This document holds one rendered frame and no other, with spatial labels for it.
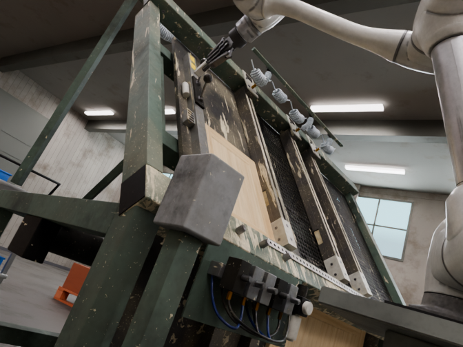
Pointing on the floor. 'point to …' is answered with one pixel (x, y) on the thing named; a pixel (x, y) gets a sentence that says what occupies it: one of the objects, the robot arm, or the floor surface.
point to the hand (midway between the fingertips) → (202, 68)
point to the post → (163, 291)
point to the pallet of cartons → (72, 283)
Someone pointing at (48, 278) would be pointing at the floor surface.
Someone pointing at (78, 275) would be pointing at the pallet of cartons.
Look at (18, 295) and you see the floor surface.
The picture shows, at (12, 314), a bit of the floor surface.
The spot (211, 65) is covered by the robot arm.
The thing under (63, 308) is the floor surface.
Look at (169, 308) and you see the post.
